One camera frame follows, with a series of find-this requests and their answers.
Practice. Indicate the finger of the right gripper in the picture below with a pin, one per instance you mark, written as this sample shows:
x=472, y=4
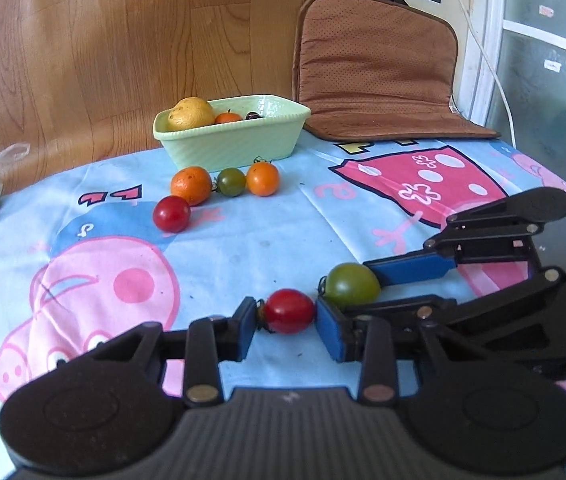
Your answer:
x=500, y=231
x=413, y=307

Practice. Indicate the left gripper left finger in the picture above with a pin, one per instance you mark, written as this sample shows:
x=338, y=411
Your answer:
x=115, y=406

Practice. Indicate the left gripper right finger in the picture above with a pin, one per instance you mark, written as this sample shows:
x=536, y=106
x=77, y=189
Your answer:
x=462, y=403

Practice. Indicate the small red cherry tomato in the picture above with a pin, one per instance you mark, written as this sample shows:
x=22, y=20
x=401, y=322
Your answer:
x=286, y=311

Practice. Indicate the Peppa Pig blue bedsheet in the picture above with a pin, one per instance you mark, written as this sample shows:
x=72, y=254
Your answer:
x=81, y=262

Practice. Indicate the white framed glass door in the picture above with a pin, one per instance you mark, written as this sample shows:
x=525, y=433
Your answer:
x=514, y=75

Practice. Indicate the large red cherry tomato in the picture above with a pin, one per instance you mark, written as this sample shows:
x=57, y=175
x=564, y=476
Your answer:
x=172, y=214

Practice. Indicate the brown seat cushion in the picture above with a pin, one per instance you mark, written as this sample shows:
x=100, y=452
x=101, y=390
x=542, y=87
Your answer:
x=374, y=70

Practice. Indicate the mandarin orange near basket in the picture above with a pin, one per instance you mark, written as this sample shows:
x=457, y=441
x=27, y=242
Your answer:
x=193, y=184

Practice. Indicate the orange cherry tomato back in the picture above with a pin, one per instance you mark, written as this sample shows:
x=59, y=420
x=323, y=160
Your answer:
x=262, y=178

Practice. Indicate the orange cherry tomato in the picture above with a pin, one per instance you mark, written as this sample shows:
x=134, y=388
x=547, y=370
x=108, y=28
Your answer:
x=228, y=116
x=262, y=178

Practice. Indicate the dark green cherry tomato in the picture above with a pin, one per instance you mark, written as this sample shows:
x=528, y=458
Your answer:
x=230, y=182

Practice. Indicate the light green plastic basket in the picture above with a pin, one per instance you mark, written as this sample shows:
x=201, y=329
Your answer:
x=271, y=136

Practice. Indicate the orange cherry tomato middle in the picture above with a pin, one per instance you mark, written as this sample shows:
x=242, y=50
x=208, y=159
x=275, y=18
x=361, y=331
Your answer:
x=228, y=116

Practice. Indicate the yellow lemon in basket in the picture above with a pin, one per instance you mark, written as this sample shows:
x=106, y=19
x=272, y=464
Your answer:
x=189, y=113

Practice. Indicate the wooden laminate board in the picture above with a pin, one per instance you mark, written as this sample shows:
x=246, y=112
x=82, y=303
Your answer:
x=82, y=80

